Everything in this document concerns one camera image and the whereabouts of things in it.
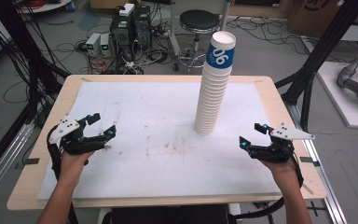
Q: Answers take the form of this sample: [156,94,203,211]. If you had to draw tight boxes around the person's left hand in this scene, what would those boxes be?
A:
[58,150,96,185]

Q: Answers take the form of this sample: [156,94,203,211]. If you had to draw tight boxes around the black tape strip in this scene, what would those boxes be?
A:
[299,156,322,168]
[22,157,41,166]

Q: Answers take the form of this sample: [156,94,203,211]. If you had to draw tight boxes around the small white box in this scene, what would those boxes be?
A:
[118,3,136,18]

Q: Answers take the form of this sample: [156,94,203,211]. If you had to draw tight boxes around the grey bench power supply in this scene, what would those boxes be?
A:
[99,32,113,58]
[85,32,103,58]

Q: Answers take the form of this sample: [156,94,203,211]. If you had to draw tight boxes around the stack of white paper cups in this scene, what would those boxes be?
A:
[194,30,237,136]

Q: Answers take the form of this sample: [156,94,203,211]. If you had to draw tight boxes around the brown cardboard box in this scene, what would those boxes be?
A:
[286,0,350,39]

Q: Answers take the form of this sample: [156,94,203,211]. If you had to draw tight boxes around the light wooden table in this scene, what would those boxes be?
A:
[7,74,328,212]

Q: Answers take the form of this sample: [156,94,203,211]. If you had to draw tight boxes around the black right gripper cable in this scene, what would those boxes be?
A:
[229,153,306,220]

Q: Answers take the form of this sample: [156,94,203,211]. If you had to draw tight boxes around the white round table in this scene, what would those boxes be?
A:
[14,0,73,15]

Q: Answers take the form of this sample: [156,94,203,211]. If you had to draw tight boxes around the tangle of floor cables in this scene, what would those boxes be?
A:
[74,36,176,76]

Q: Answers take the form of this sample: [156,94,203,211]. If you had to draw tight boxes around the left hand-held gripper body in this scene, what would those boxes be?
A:
[46,115,108,157]

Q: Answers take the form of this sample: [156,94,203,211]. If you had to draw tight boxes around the person's right hand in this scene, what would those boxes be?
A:
[258,158,298,189]

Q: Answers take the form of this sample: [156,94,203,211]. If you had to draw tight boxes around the black metal frame with cables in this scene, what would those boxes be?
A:
[0,0,72,125]

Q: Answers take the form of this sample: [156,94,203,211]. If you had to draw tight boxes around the white floor platform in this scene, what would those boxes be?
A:
[316,61,358,131]

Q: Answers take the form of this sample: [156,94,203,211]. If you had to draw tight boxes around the loose black floor cables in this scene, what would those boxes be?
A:
[226,16,307,56]

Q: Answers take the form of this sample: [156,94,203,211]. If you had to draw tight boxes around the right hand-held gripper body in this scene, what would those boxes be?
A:
[247,122,316,164]

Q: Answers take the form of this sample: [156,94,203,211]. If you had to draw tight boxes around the black computer tower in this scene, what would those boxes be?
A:
[109,12,135,63]
[132,5,153,52]

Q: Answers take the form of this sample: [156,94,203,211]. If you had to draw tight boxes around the aluminium rail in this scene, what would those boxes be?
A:
[0,119,37,208]
[283,100,350,224]

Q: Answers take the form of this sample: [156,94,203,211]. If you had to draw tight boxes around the black round stool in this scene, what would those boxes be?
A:
[174,8,222,74]

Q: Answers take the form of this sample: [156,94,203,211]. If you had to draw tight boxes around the white foam mat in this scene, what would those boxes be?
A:
[36,81,282,201]

